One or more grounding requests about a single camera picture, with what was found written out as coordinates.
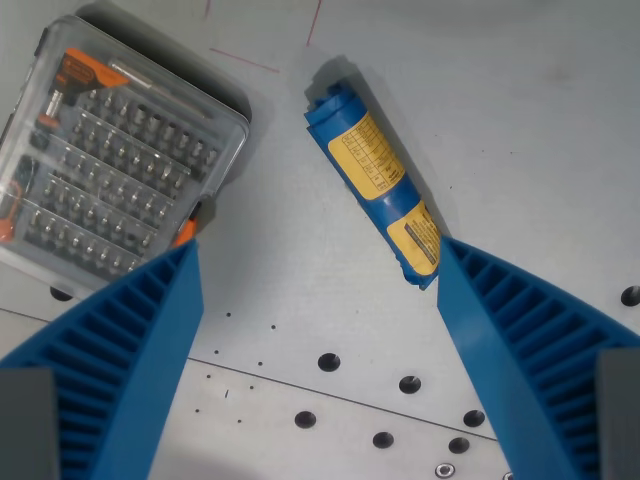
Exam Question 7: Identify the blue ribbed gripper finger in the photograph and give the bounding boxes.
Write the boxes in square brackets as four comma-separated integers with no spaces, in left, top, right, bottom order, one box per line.
[0,238,206,480]
[436,235,640,480]

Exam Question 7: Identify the rolled blue bag yellow label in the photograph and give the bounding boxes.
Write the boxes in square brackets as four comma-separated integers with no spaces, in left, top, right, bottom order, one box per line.
[303,83,443,292]

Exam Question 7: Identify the clear screwdriver bit set case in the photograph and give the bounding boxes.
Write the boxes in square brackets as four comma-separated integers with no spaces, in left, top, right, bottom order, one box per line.
[0,14,251,300]

